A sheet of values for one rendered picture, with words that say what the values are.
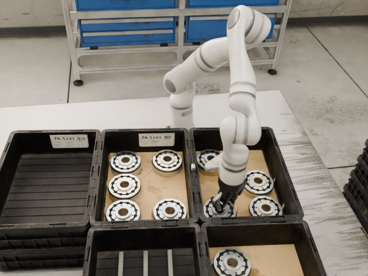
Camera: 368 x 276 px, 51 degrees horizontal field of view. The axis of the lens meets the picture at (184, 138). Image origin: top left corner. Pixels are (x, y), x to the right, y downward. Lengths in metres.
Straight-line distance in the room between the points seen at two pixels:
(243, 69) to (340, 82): 2.63
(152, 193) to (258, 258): 0.39
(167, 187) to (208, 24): 2.02
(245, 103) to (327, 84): 2.57
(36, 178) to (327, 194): 1.05
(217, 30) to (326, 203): 1.97
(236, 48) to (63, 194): 0.71
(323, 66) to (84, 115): 2.53
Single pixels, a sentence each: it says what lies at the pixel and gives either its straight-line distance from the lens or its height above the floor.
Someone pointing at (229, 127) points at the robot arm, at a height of 1.19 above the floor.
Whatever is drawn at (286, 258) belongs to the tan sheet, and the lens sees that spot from 1.19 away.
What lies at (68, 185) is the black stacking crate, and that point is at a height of 0.83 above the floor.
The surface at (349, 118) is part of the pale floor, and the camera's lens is 3.22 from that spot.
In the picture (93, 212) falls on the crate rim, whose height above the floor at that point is 0.93.
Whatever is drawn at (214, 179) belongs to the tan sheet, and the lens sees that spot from 1.33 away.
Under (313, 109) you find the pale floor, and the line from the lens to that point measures 3.19.
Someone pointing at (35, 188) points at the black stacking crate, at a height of 0.83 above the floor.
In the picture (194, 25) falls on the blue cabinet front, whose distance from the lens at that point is 3.11.
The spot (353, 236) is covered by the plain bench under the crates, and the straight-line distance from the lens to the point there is 1.48.
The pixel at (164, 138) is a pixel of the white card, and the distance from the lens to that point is 1.36.
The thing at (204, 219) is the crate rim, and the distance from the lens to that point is 1.09.
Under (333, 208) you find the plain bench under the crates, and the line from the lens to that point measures 1.53.
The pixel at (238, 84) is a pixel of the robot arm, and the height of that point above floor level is 1.25.
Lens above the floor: 1.81
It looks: 42 degrees down
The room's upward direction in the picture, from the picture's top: 3 degrees clockwise
